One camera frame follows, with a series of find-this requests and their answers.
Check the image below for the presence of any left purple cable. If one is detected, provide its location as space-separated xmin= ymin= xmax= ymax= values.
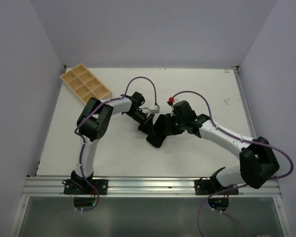
xmin=74 ymin=77 xmax=159 ymax=212

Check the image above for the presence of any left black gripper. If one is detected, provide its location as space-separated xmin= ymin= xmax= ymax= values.
xmin=125 ymin=109 xmax=155 ymax=137

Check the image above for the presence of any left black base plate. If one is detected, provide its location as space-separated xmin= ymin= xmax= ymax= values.
xmin=62 ymin=179 xmax=109 ymax=195

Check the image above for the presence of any wooden compartment tray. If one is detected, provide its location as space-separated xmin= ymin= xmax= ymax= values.
xmin=60 ymin=64 xmax=112 ymax=104

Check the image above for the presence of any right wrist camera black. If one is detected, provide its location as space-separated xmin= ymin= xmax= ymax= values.
xmin=173 ymin=100 xmax=197 ymax=120

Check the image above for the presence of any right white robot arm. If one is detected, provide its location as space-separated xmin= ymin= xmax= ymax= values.
xmin=173 ymin=114 xmax=280 ymax=194

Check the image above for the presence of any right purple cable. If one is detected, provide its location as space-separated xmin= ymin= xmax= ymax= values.
xmin=171 ymin=90 xmax=295 ymax=237

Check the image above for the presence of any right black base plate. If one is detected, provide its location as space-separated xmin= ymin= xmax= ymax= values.
xmin=194 ymin=179 xmax=239 ymax=196

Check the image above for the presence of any black underwear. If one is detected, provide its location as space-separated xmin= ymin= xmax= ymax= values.
xmin=146 ymin=114 xmax=184 ymax=148

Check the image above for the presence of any purple cable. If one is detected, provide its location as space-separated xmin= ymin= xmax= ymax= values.
xmin=74 ymin=77 xmax=159 ymax=212
xmin=171 ymin=90 xmax=295 ymax=237

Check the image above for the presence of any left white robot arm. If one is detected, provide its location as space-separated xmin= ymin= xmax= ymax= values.
xmin=71 ymin=92 xmax=154 ymax=194

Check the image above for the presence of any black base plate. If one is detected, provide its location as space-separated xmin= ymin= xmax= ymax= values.
xmin=194 ymin=179 xmax=239 ymax=196
xmin=62 ymin=179 xmax=109 ymax=195

